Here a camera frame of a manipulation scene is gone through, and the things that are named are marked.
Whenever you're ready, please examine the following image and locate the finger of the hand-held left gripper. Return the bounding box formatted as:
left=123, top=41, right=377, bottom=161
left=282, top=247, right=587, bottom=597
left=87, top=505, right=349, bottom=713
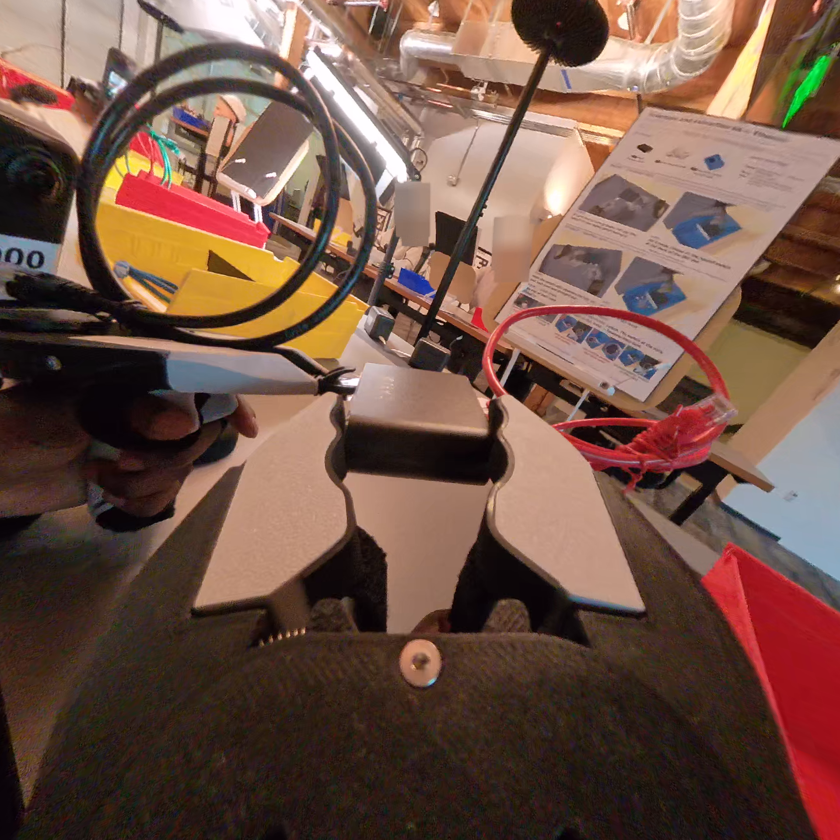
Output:
left=161, top=348, right=326, bottom=396

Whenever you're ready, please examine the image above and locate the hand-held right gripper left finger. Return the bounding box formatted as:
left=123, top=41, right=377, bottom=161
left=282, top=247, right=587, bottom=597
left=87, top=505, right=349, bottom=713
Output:
left=192, top=394, right=358, bottom=634

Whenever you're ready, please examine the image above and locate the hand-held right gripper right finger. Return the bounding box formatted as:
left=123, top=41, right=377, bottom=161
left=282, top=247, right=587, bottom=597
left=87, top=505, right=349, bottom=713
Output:
left=484, top=392, right=647, bottom=614

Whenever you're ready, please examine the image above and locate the black ethernet cable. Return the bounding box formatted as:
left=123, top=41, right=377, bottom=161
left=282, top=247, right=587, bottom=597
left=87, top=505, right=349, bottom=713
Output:
left=0, top=42, right=380, bottom=398

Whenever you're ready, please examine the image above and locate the red ethernet cable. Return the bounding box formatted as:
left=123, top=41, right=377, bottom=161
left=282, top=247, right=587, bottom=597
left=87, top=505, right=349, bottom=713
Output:
left=482, top=305, right=739, bottom=493

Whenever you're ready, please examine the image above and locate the black ethernet port box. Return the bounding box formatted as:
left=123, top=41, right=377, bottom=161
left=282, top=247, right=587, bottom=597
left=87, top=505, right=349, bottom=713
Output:
left=343, top=363, right=494, bottom=485

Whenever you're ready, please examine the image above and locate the red plastic bin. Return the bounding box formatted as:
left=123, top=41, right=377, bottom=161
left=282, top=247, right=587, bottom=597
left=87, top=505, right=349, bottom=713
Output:
left=701, top=543, right=840, bottom=840
left=115, top=169, right=271, bottom=250

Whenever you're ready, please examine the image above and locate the person's left hand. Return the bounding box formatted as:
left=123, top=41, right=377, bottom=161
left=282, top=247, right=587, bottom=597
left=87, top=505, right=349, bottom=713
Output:
left=0, top=387, right=261, bottom=526

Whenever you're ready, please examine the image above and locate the yellow plastic bin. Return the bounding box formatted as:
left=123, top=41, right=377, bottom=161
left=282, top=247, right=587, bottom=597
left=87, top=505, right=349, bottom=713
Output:
left=92, top=150, right=370, bottom=361

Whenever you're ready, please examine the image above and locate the white poster stand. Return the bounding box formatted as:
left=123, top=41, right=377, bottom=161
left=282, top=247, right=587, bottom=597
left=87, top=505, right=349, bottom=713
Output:
left=504, top=348, right=618, bottom=424

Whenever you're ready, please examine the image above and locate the small grey block stand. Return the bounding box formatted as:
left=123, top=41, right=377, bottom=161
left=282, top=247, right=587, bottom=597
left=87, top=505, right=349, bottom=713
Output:
left=363, top=230, right=403, bottom=342

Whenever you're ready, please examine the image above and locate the grey standing board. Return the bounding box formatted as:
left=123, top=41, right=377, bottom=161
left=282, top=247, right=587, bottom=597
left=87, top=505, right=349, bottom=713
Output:
left=215, top=100, right=314, bottom=206

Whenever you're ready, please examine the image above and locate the long ceiling light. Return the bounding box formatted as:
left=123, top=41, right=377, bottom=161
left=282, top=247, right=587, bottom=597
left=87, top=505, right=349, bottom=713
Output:
left=303, top=47, right=413, bottom=185

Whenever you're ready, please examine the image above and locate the instruction poster board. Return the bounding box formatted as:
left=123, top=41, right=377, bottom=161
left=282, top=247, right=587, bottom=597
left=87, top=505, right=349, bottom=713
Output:
left=495, top=108, right=840, bottom=404

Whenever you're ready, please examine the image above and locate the black pole with round head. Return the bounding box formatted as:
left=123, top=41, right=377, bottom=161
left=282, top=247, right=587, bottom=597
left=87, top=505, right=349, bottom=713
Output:
left=410, top=0, right=613, bottom=371

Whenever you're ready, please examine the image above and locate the green lit sign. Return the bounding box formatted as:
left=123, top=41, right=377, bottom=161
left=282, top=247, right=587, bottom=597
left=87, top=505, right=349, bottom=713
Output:
left=780, top=51, right=836, bottom=131

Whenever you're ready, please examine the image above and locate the green cable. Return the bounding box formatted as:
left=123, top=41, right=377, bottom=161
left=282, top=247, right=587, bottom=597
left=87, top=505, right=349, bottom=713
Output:
left=146, top=125, right=185, bottom=190

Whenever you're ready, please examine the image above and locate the blue cable bundle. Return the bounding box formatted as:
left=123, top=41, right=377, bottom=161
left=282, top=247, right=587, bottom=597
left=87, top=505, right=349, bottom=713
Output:
left=112, top=259, right=179, bottom=298

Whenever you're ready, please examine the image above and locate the silver air duct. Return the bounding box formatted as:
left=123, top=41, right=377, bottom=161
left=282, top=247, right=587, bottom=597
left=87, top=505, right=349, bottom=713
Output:
left=399, top=0, right=732, bottom=96

